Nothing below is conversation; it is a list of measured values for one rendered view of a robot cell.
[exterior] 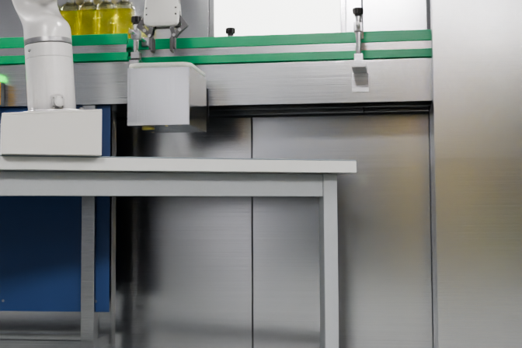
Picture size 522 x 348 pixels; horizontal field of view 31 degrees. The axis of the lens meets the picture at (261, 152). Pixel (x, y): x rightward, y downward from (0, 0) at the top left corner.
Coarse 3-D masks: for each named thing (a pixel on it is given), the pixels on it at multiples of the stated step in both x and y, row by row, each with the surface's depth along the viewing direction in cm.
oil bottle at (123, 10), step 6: (126, 0) 285; (114, 6) 284; (120, 6) 283; (126, 6) 283; (132, 6) 284; (114, 12) 284; (120, 12) 283; (126, 12) 283; (132, 12) 284; (114, 18) 284; (120, 18) 283; (126, 18) 283; (114, 24) 283; (120, 24) 283; (126, 24) 283; (132, 24) 284; (114, 30) 283; (120, 30) 283; (126, 30) 283
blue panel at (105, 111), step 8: (0, 112) 275; (8, 112) 275; (16, 112) 275; (104, 112) 271; (0, 120) 275; (104, 120) 270; (0, 128) 275; (104, 128) 270; (0, 136) 275; (104, 136) 270; (104, 144) 270; (104, 152) 270
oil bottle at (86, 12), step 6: (78, 6) 286; (84, 6) 285; (90, 6) 285; (78, 12) 285; (84, 12) 285; (90, 12) 285; (78, 18) 285; (84, 18) 285; (90, 18) 285; (78, 24) 285; (84, 24) 285; (90, 24) 284; (78, 30) 285; (84, 30) 285; (90, 30) 284
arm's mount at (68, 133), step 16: (32, 112) 224; (48, 112) 225; (64, 112) 226; (80, 112) 227; (96, 112) 228; (16, 128) 222; (32, 128) 223; (48, 128) 224; (64, 128) 226; (80, 128) 227; (96, 128) 228; (0, 144) 242; (16, 144) 222; (32, 144) 223; (48, 144) 224; (64, 144) 225; (80, 144) 226; (96, 144) 227
